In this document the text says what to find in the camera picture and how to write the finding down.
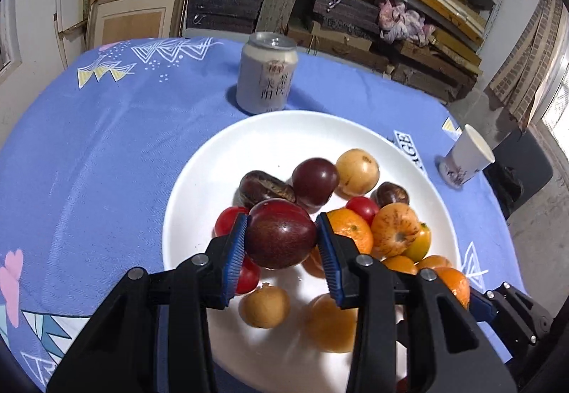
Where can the white oval plate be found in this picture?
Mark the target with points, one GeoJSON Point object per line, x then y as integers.
{"type": "Point", "coordinates": [282, 359]}

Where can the small dark purple fruit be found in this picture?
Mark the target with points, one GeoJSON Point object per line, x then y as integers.
{"type": "Point", "coordinates": [258, 186]}

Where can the yellow cherry tomato on plate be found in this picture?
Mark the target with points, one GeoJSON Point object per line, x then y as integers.
{"type": "Point", "coordinates": [421, 244]}

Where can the large dark red plum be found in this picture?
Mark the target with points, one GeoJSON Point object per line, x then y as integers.
{"type": "Point", "coordinates": [280, 234]}

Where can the striped orange round fruit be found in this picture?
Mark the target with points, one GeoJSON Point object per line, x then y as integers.
{"type": "Point", "coordinates": [394, 228]}

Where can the white paper cup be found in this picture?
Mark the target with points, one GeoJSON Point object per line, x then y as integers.
{"type": "Point", "coordinates": [469, 155]}

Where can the dark maroon small fruit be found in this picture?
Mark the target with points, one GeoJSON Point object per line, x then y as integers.
{"type": "Point", "coordinates": [388, 193]}

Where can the black chair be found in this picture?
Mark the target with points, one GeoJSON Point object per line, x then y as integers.
{"type": "Point", "coordinates": [521, 169]}

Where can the large orange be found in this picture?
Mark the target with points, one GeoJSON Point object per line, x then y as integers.
{"type": "Point", "coordinates": [457, 283]}

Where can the pink cloth bundle on shelf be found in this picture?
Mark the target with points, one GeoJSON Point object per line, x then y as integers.
{"type": "Point", "coordinates": [398, 23]}

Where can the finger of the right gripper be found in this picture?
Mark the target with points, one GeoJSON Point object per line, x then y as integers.
{"type": "Point", "coordinates": [482, 308]}

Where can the cardboard framed panel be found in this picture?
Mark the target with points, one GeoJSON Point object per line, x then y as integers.
{"type": "Point", "coordinates": [111, 21]}

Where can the small striped yellow fruit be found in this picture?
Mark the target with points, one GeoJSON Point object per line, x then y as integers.
{"type": "Point", "coordinates": [434, 262]}

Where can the silver beverage can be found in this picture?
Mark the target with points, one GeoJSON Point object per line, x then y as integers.
{"type": "Point", "coordinates": [267, 65]}

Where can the yellow striped pepino melon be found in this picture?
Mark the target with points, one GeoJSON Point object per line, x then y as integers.
{"type": "Point", "coordinates": [330, 328]}

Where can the orange mandarin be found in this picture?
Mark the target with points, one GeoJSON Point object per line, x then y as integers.
{"type": "Point", "coordinates": [346, 223]}

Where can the red cherry tomato on plate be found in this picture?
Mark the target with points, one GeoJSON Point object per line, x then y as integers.
{"type": "Point", "coordinates": [226, 219]}

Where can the tan round fruit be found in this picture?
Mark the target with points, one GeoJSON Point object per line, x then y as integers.
{"type": "Point", "coordinates": [358, 173]}

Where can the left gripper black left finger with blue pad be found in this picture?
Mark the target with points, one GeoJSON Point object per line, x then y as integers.
{"type": "Point", "coordinates": [151, 331]}

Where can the window frame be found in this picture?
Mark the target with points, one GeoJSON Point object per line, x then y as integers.
{"type": "Point", "coordinates": [10, 51]}

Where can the small brown longan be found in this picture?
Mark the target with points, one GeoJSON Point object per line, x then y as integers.
{"type": "Point", "coordinates": [266, 307]}

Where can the blue patterned tablecloth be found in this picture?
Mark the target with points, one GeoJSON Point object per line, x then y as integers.
{"type": "Point", "coordinates": [88, 169]}

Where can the small red cherry tomato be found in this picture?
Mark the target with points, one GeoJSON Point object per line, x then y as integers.
{"type": "Point", "coordinates": [364, 207]}

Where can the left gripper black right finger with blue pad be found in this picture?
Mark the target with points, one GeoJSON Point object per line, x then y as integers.
{"type": "Point", "coordinates": [447, 351]}

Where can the orange yellow tomato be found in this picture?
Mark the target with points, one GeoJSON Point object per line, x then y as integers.
{"type": "Point", "coordinates": [401, 264]}

